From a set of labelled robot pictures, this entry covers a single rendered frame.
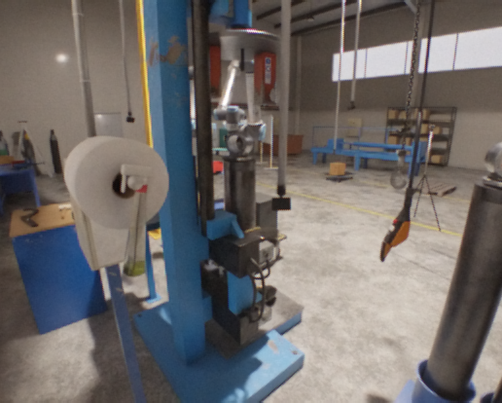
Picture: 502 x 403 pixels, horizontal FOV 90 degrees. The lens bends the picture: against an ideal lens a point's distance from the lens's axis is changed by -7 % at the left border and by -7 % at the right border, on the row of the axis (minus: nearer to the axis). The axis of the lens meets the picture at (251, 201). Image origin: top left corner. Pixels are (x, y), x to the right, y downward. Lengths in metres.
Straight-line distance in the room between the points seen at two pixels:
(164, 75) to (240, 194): 0.82
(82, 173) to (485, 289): 1.61
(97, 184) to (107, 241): 0.37
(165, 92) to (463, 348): 1.92
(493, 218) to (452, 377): 0.86
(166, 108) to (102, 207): 0.77
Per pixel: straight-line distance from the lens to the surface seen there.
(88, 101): 1.21
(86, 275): 2.81
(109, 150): 0.82
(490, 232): 1.47
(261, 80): 1.85
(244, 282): 1.65
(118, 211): 0.85
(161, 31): 1.53
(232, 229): 1.58
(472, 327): 1.67
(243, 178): 1.73
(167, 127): 1.47
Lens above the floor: 1.71
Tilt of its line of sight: 16 degrees down
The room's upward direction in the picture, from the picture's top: straight up
